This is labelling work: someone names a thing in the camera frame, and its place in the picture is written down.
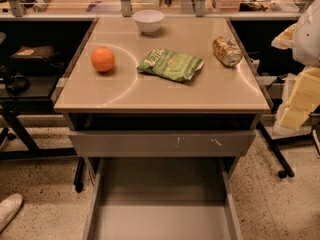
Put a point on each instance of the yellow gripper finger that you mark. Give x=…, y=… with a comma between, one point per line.
x=303, y=99
x=285, y=39

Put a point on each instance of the green jalapeno chip bag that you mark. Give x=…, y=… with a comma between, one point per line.
x=170, y=65

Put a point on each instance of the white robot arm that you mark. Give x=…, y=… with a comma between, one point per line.
x=303, y=38

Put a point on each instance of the grey drawer cabinet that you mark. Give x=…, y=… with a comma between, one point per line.
x=124, y=99

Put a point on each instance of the open middle drawer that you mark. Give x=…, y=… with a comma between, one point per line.
x=162, y=199

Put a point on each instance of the closed top drawer front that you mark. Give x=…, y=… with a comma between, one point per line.
x=204, y=143

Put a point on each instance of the black bag on shelf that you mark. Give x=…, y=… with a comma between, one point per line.
x=38, y=55

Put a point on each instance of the white ceramic bowl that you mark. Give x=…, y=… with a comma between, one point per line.
x=148, y=21

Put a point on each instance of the orange fruit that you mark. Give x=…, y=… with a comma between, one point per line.
x=102, y=59

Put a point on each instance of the white shoe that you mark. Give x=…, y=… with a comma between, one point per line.
x=9, y=207

